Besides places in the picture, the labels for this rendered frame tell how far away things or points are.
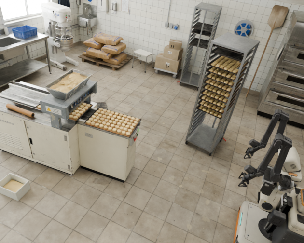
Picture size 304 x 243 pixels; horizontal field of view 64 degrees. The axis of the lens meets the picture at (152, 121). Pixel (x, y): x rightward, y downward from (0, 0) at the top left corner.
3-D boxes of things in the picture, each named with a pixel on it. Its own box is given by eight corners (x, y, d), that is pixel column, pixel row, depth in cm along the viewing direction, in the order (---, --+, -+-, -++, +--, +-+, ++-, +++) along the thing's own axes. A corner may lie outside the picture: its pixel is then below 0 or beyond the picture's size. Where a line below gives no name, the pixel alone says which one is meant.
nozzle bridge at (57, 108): (43, 124, 291) (39, 100, 271) (76, 97, 348) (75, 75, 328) (67, 132, 285) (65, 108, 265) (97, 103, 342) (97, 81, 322)
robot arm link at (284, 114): (291, 115, 218) (291, 110, 225) (274, 113, 223) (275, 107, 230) (279, 153, 242) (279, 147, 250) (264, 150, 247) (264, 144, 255)
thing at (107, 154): (79, 169, 350) (76, 119, 297) (91, 154, 377) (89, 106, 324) (124, 185, 337) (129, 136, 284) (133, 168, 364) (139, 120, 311)
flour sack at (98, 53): (84, 54, 626) (84, 47, 616) (93, 49, 659) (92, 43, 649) (109, 61, 611) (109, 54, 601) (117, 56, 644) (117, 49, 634)
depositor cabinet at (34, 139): (-4, 152, 358) (-21, 103, 309) (30, 125, 415) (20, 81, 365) (73, 179, 335) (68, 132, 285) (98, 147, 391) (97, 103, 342)
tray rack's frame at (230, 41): (210, 157, 398) (249, 52, 293) (183, 143, 418) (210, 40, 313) (224, 138, 444) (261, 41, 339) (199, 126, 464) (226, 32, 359)
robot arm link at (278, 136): (295, 143, 185) (294, 136, 193) (275, 139, 190) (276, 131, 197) (279, 183, 210) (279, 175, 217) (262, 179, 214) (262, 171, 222)
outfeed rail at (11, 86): (9, 87, 347) (7, 83, 343) (10, 87, 350) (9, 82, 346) (140, 126, 311) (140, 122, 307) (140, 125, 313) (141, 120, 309)
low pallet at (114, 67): (78, 60, 648) (77, 56, 642) (94, 51, 710) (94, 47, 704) (117, 72, 621) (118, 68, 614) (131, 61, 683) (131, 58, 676)
